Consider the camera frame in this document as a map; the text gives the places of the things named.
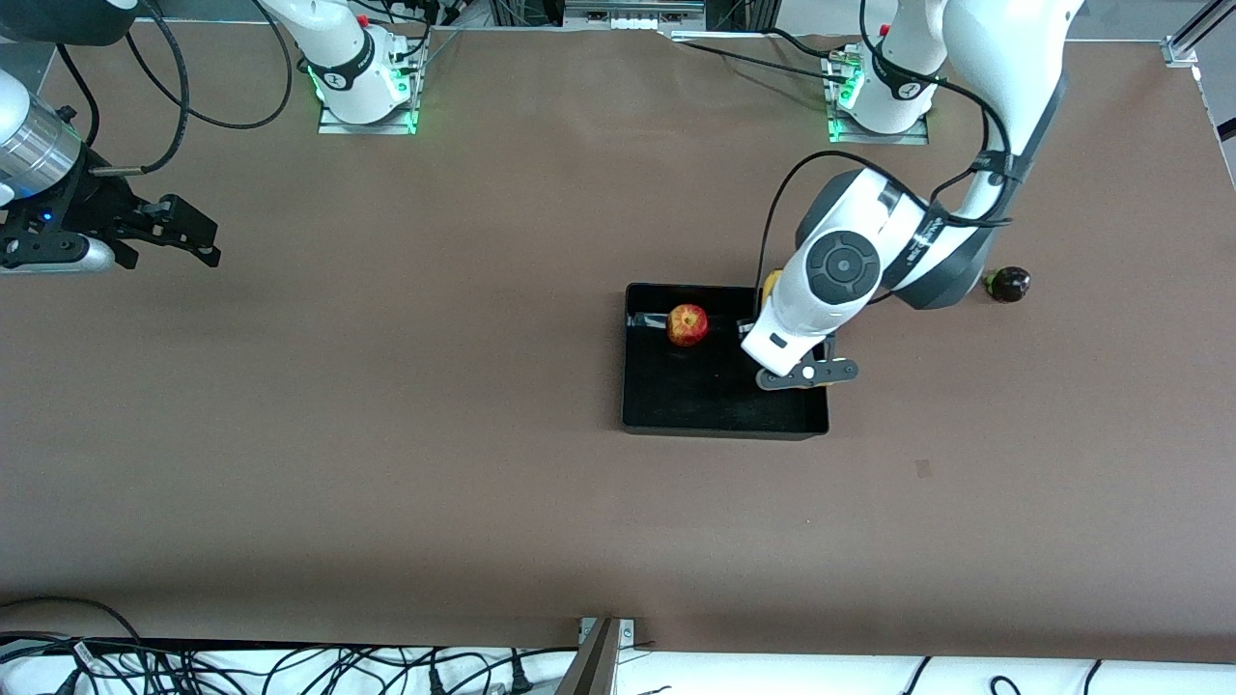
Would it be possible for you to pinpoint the dark purple mangosteen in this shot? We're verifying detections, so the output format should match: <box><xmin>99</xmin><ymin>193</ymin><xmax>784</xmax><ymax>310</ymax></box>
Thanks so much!
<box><xmin>982</xmin><ymin>266</ymin><xmax>1032</xmax><ymax>304</ymax></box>

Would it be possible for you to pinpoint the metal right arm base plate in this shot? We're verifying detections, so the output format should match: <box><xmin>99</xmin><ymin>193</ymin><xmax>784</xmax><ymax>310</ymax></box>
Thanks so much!
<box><xmin>318</xmin><ymin>95</ymin><xmax>419</xmax><ymax>135</ymax></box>

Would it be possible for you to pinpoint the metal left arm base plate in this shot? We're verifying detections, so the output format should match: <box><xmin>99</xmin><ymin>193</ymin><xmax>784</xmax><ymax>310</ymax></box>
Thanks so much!
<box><xmin>828</xmin><ymin>114</ymin><xmax>931</xmax><ymax>147</ymax></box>

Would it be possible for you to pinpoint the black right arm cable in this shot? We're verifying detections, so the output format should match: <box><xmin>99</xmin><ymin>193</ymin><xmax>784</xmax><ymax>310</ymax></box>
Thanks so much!
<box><xmin>53</xmin><ymin>0</ymin><xmax>294</xmax><ymax>177</ymax></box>

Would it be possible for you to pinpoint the red yellow apple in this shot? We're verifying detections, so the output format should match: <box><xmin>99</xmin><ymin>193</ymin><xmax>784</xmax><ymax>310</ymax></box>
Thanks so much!
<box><xmin>665</xmin><ymin>303</ymin><xmax>710</xmax><ymax>348</ymax></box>

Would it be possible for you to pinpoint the black plastic box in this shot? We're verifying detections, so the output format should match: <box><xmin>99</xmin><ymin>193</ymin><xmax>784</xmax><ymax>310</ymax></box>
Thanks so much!
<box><xmin>622</xmin><ymin>281</ymin><xmax>831</xmax><ymax>442</ymax></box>

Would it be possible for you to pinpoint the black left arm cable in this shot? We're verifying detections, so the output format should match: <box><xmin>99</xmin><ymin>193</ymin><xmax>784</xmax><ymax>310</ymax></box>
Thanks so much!
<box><xmin>757</xmin><ymin>39</ymin><xmax>1017</xmax><ymax>321</ymax></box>

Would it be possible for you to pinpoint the dark metal post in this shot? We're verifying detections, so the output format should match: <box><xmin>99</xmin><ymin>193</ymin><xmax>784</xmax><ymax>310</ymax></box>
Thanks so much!
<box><xmin>554</xmin><ymin>619</ymin><xmax>621</xmax><ymax>695</ymax></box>

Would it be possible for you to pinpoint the white power strip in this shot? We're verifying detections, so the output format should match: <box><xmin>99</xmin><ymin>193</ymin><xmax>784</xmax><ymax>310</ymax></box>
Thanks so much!
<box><xmin>564</xmin><ymin>0</ymin><xmax>707</xmax><ymax>31</ymax></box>

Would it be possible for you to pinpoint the metal corner bracket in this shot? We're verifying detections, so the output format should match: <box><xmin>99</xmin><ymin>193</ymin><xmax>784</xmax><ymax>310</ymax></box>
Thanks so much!
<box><xmin>577</xmin><ymin>617</ymin><xmax>638</xmax><ymax>648</ymax></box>

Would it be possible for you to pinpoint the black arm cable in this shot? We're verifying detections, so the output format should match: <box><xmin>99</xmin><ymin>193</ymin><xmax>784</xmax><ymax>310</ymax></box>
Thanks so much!
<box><xmin>757</xmin><ymin>39</ymin><xmax>1017</xmax><ymax>321</ymax></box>
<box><xmin>53</xmin><ymin>0</ymin><xmax>294</xmax><ymax>177</ymax></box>

